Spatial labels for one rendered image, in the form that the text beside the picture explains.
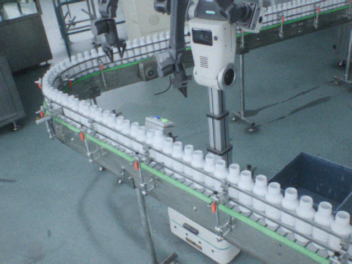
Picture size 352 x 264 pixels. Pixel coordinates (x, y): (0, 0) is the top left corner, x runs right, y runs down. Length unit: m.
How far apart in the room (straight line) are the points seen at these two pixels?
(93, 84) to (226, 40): 1.38
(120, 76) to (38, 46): 3.83
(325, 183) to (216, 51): 0.86
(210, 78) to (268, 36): 1.80
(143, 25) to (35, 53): 2.10
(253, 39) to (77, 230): 2.31
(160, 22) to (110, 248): 3.73
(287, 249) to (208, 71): 1.10
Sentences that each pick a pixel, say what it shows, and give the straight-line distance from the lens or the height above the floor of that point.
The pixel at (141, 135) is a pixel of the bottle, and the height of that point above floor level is 1.14.
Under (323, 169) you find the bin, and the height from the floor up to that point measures 0.89.
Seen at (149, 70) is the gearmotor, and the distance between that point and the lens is 3.09.
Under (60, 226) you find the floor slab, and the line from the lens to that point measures 3.16.
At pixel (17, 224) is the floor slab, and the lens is 3.35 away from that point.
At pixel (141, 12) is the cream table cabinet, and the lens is 5.57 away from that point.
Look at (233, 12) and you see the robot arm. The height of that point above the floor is 1.59.
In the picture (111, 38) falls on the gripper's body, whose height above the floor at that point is 1.51.
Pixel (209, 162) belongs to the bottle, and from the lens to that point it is 1.47.
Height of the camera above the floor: 1.98
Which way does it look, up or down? 30 degrees down
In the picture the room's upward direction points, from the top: 7 degrees counter-clockwise
